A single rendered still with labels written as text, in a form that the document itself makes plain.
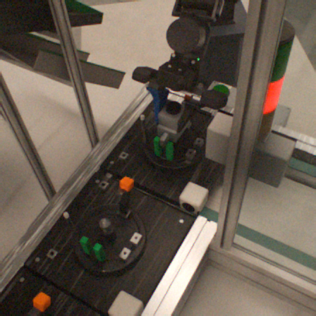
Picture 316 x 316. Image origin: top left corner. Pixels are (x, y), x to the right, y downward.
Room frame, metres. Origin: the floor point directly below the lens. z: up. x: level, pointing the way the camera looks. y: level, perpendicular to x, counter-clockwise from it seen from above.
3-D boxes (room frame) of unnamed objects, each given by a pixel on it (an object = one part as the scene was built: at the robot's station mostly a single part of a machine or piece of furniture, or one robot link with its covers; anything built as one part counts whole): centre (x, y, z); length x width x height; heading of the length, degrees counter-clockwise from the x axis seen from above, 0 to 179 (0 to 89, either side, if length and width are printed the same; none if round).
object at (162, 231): (0.34, 0.11, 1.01); 0.24 x 0.24 x 0.13; 57
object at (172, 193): (0.56, -0.03, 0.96); 0.24 x 0.24 x 0.02; 57
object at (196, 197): (0.42, -0.06, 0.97); 0.05 x 0.05 x 0.04; 57
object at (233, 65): (0.90, -0.18, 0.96); 0.15 x 0.15 x 0.20; 4
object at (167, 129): (0.55, -0.03, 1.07); 0.08 x 0.04 x 0.07; 148
